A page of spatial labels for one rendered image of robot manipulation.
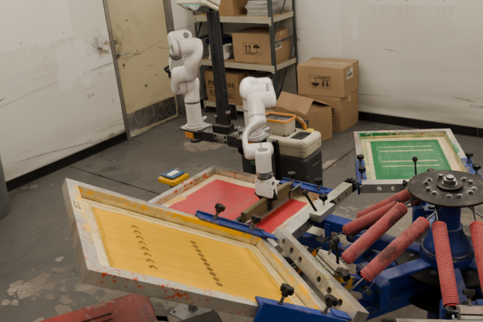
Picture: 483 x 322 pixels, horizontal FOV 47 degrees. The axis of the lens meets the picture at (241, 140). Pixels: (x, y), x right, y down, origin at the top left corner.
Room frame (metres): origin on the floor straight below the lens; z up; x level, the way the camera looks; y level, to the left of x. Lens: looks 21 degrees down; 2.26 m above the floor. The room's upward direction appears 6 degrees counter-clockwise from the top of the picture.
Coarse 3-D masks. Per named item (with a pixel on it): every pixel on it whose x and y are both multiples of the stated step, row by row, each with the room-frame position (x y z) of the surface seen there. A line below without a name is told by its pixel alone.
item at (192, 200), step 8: (184, 200) 2.62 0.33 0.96; (192, 200) 2.61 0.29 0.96; (200, 200) 2.60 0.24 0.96; (176, 208) 2.53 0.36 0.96; (184, 208) 2.52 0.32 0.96; (240, 208) 2.46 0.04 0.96; (232, 216) 2.39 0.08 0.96; (256, 224) 2.29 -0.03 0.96; (264, 224) 2.28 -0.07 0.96; (272, 224) 2.27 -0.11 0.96; (280, 224) 2.27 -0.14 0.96
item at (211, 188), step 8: (208, 184) 2.78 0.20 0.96; (216, 184) 2.77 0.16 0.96; (224, 184) 2.76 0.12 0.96; (232, 184) 2.75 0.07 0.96; (200, 192) 2.69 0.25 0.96; (208, 192) 2.68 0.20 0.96; (216, 192) 2.67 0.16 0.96; (248, 192) 2.64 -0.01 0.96; (256, 200) 2.54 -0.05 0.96; (296, 200) 2.49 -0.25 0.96; (280, 208) 2.42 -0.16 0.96; (288, 208) 2.41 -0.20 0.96; (296, 208) 2.40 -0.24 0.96; (272, 216) 2.35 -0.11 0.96; (280, 216) 2.34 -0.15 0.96; (288, 216) 2.33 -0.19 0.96
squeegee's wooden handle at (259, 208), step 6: (282, 186) 2.45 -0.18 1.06; (288, 186) 2.47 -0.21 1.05; (282, 192) 2.43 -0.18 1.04; (288, 192) 2.47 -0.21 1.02; (264, 198) 2.34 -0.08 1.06; (270, 198) 2.36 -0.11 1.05; (282, 198) 2.43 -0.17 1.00; (258, 204) 2.29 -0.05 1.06; (264, 204) 2.32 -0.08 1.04; (276, 204) 2.39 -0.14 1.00; (246, 210) 2.24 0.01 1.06; (252, 210) 2.25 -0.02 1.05; (258, 210) 2.28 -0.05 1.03; (264, 210) 2.32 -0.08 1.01; (246, 216) 2.21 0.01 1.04
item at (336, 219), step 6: (330, 216) 2.14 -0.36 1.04; (336, 216) 2.14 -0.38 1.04; (318, 222) 2.14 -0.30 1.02; (324, 222) 2.12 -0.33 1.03; (330, 222) 2.10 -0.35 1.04; (336, 222) 2.09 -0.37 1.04; (342, 222) 2.08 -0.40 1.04; (348, 222) 2.08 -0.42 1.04; (324, 228) 2.12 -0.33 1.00; (336, 228) 2.08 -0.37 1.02; (342, 228) 2.07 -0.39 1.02
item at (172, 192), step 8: (208, 168) 2.92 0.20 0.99; (216, 168) 2.91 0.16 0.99; (224, 168) 2.90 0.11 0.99; (200, 176) 2.82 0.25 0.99; (208, 176) 2.87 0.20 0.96; (232, 176) 2.83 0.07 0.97; (240, 176) 2.79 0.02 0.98; (248, 176) 2.76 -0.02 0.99; (184, 184) 2.74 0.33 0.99; (192, 184) 2.77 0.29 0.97; (168, 192) 2.66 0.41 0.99; (176, 192) 2.68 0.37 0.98; (312, 192) 2.50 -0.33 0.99; (152, 200) 2.58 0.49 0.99; (160, 200) 2.59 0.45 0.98; (168, 200) 2.63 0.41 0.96; (320, 200) 2.40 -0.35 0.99; (296, 216) 2.26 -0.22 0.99; (288, 224) 2.20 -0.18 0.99
